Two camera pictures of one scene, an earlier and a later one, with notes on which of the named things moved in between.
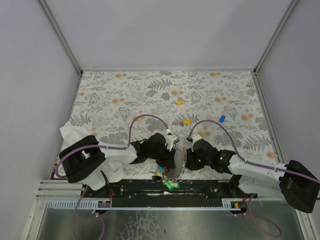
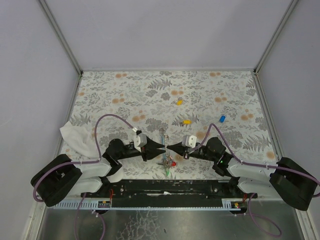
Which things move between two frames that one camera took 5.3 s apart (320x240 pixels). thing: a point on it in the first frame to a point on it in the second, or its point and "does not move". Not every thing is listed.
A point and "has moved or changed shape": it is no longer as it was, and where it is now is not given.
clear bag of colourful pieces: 170,183 has moved or changed shape
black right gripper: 191,158 to 186,151
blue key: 222,119 does not move
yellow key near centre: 187,122 does not move
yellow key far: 179,102 does not move
